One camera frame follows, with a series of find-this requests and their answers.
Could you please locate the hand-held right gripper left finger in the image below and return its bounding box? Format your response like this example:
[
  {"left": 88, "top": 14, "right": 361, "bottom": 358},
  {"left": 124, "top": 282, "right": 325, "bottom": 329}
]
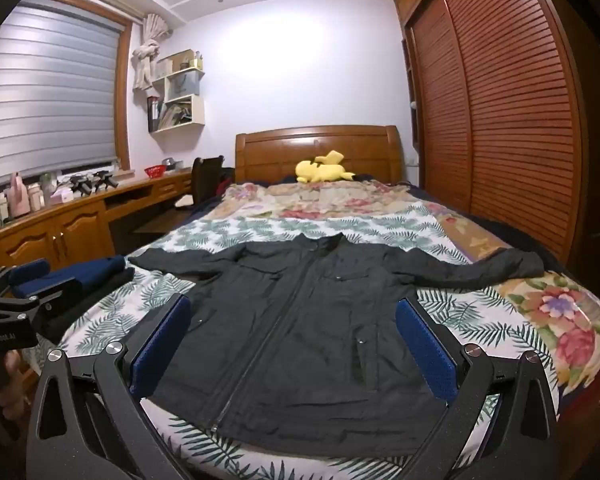
[{"left": 25, "top": 292, "right": 196, "bottom": 480}]

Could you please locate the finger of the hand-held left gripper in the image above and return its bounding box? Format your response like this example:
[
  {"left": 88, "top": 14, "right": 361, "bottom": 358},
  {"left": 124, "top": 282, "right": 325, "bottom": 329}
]
[
  {"left": 0, "top": 259, "right": 52, "bottom": 301},
  {"left": 10, "top": 280, "right": 84, "bottom": 321}
]

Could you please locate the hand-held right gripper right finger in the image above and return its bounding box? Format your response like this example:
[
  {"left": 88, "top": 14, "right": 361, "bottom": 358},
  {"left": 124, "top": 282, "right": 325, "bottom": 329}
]
[{"left": 395, "top": 297, "right": 565, "bottom": 480}]

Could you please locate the black jacket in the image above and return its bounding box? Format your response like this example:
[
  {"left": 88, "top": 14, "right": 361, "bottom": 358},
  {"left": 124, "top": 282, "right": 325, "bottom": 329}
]
[{"left": 127, "top": 232, "right": 546, "bottom": 461}]

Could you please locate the person's left hand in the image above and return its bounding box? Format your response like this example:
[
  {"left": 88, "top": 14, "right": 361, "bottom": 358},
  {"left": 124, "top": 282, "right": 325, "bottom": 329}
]
[{"left": 2, "top": 350, "right": 33, "bottom": 418}]

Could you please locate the folded black garment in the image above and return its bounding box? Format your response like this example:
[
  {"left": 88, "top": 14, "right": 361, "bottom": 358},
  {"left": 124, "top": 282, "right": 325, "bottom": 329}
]
[{"left": 35, "top": 267, "right": 137, "bottom": 341}]

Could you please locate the folded navy garment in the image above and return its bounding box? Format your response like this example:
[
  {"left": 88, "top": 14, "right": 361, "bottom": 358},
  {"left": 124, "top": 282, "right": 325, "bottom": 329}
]
[{"left": 45, "top": 255, "right": 127, "bottom": 292}]

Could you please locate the wooden desk cabinet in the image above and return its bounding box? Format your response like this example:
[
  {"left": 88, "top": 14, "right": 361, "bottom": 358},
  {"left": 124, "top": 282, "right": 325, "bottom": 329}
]
[{"left": 0, "top": 167, "right": 196, "bottom": 281}]

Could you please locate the pink bottle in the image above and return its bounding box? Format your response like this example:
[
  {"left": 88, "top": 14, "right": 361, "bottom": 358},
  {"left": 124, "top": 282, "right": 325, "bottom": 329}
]
[{"left": 9, "top": 172, "right": 28, "bottom": 218}]

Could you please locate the white bottle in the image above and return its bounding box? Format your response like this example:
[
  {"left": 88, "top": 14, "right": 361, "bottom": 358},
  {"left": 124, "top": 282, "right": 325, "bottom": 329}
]
[{"left": 26, "top": 182, "right": 46, "bottom": 211}]

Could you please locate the leaf print blanket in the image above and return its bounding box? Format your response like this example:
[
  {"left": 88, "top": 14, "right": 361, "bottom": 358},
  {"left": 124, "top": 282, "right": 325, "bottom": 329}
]
[{"left": 60, "top": 200, "right": 561, "bottom": 480}]

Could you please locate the dark chair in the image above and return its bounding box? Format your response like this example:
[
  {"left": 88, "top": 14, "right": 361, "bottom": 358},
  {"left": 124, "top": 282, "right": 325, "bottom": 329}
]
[{"left": 190, "top": 156, "right": 226, "bottom": 206}]

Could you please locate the grey window blind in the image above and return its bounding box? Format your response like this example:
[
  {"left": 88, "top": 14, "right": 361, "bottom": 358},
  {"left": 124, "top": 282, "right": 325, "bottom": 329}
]
[{"left": 0, "top": 0, "right": 121, "bottom": 186}]

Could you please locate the floral quilt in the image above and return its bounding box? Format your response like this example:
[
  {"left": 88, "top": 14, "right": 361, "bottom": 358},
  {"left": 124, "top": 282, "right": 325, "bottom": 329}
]
[{"left": 215, "top": 180, "right": 600, "bottom": 411}]

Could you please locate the stack of books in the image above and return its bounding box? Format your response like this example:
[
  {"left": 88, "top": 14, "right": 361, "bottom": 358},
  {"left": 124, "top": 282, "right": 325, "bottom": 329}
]
[{"left": 161, "top": 100, "right": 193, "bottom": 128}]

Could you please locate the yellow plush toy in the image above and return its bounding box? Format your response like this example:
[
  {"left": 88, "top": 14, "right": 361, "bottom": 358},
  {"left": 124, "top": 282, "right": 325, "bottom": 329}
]
[{"left": 295, "top": 150, "right": 357, "bottom": 184}]

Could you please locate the wooden bed headboard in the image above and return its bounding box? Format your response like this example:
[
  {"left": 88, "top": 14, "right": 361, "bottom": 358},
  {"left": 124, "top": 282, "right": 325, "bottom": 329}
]
[{"left": 234, "top": 125, "right": 403, "bottom": 186}]

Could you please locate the tied beige curtain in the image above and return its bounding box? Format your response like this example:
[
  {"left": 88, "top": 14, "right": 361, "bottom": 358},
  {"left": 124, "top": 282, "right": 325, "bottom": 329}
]
[{"left": 131, "top": 12, "right": 173, "bottom": 93}]

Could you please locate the grey paper bag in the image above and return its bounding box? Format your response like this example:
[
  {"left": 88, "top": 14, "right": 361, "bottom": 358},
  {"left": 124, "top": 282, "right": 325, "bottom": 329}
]
[{"left": 166, "top": 70, "right": 201, "bottom": 98}]

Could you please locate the wooden louvered wardrobe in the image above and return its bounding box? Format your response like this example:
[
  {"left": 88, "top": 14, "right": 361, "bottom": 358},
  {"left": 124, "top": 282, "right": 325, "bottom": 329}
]
[{"left": 394, "top": 0, "right": 588, "bottom": 281}]

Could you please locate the wooden window frame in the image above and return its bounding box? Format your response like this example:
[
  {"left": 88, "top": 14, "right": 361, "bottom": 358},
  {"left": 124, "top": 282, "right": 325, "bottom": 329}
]
[{"left": 0, "top": 0, "right": 133, "bottom": 191}]

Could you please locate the white wall shelf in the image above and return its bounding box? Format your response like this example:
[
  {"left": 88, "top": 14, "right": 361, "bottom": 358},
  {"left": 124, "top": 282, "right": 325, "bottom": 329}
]
[{"left": 147, "top": 49, "right": 207, "bottom": 134}]

